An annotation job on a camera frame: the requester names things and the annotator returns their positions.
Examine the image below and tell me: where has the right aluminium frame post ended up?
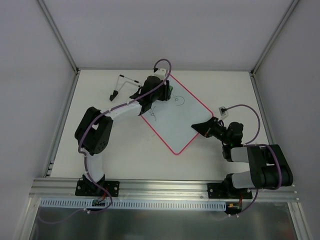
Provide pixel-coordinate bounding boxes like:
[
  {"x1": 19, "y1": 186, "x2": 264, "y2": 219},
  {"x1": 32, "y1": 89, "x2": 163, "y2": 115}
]
[{"x1": 250, "y1": 0, "x2": 300, "y2": 76}]

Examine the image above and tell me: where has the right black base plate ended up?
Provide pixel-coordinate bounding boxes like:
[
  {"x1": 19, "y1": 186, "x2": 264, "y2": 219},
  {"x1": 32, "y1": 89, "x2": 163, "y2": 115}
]
[{"x1": 206, "y1": 182, "x2": 253, "y2": 200}]

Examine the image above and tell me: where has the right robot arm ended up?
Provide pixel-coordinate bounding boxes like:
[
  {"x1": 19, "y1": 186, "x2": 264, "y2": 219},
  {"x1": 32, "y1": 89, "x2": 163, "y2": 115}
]
[{"x1": 191, "y1": 117, "x2": 294, "y2": 199}]

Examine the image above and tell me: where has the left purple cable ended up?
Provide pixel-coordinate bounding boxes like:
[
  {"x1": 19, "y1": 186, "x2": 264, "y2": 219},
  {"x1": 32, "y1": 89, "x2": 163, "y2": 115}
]
[{"x1": 77, "y1": 58, "x2": 173, "y2": 193}]

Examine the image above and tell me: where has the aluminium mounting rail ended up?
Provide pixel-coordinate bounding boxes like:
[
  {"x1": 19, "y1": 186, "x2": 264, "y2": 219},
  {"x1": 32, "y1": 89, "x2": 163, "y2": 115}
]
[{"x1": 29, "y1": 177, "x2": 300, "y2": 203}]

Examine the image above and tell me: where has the left aluminium frame post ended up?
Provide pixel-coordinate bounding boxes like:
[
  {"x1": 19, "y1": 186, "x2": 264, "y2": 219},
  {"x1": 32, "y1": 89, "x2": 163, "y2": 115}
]
[{"x1": 35, "y1": 0, "x2": 79, "y2": 74}]

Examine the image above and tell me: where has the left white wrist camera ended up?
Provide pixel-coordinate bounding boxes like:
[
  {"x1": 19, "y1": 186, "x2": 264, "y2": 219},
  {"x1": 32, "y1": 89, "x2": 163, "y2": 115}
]
[{"x1": 153, "y1": 67, "x2": 167, "y2": 80}]

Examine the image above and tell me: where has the wire whiteboard stand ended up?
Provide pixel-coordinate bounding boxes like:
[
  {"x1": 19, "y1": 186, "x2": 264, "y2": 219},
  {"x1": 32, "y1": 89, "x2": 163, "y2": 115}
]
[{"x1": 109, "y1": 74, "x2": 142, "y2": 102}]

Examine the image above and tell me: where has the aluminium frame post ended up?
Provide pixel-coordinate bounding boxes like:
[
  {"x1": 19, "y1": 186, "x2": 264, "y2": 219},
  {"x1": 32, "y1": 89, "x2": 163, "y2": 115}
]
[
  {"x1": 250, "y1": 0, "x2": 300, "y2": 76},
  {"x1": 35, "y1": 0, "x2": 79, "y2": 74}
]

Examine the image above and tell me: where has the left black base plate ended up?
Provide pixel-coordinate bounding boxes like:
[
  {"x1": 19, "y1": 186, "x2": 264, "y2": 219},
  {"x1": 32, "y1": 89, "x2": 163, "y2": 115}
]
[{"x1": 75, "y1": 177, "x2": 120, "y2": 197}]

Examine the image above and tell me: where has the pink framed whiteboard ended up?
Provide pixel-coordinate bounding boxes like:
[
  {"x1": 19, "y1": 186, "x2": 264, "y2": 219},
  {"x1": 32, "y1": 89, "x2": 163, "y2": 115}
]
[{"x1": 142, "y1": 76, "x2": 214, "y2": 155}]

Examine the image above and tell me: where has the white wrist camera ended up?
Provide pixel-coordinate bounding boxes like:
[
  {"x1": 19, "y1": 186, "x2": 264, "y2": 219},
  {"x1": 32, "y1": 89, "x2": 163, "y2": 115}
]
[
  {"x1": 153, "y1": 67, "x2": 167, "y2": 80},
  {"x1": 218, "y1": 106, "x2": 229, "y2": 121}
]

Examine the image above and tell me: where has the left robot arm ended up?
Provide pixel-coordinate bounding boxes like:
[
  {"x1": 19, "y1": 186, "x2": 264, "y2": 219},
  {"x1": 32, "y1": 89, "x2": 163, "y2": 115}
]
[{"x1": 74, "y1": 75, "x2": 173, "y2": 196}]

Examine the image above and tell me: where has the white slotted cable duct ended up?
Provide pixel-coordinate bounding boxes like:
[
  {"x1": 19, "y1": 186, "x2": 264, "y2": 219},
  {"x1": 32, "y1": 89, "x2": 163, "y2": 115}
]
[{"x1": 39, "y1": 198, "x2": 227, "y2": 212}]

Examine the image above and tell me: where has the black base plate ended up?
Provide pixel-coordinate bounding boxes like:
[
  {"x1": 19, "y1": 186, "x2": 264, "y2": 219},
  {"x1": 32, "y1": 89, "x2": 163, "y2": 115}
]
[
  {"x1": 206, "y1": 182, "x2": 253, "y2": 200},
  {"x1": 75, "y1": 177, "x2": 120, "y2": 197}
]

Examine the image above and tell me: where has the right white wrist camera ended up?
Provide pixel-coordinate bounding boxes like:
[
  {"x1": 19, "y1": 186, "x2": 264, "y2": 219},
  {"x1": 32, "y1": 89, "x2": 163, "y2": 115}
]
[{"x1": 218, "y1": 106, "x2": 229, "y2": 121}]

